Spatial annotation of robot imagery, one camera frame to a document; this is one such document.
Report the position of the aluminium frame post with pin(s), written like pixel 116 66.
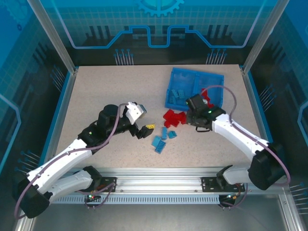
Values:
pixel 53 38
pixel 264 36

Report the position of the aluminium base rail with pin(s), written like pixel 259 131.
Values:
pixel 156 180

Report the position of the blue two-by-four lego brick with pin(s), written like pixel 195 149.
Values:
pixel 161 147

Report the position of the blue divided plastic container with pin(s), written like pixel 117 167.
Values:
pixel 185 79

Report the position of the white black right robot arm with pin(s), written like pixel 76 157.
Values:
pixel 240 134

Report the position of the printed blue acrylic panel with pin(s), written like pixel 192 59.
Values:
pixel 156 24

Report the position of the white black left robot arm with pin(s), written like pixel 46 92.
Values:
pixel 60 158

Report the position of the small blue sloped lego brick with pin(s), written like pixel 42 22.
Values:
pixel 172 135

